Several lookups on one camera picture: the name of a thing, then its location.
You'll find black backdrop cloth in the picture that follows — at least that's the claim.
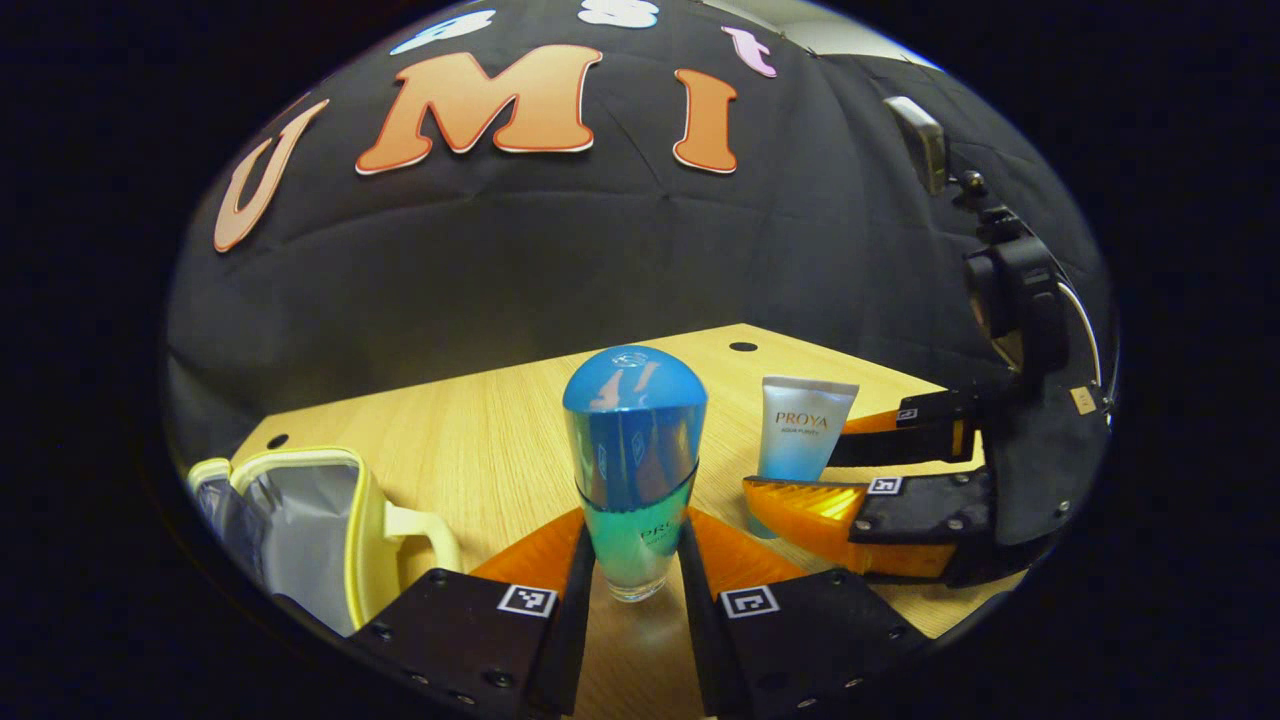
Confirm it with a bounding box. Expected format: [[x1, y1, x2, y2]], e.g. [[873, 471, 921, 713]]
[[165, 0, 1116, 471]]

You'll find blue teal bottle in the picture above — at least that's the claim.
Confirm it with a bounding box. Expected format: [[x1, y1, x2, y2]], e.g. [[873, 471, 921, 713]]
[[562, 345, 709, 604]]

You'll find white blue tube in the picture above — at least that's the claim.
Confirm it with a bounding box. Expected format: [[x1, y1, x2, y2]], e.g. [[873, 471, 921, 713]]
[[750, 376, 861, 541]]

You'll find pale yellow suitcase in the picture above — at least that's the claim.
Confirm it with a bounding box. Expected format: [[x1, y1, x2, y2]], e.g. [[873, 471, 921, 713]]
[[187, 445, 463, 638]]

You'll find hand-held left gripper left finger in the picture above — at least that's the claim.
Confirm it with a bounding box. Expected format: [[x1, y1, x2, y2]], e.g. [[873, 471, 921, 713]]
[[345, 507, 598, 719]]

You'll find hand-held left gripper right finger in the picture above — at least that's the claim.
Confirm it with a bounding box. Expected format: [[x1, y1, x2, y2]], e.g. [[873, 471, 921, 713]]
[[677, 507, 931, 719]]

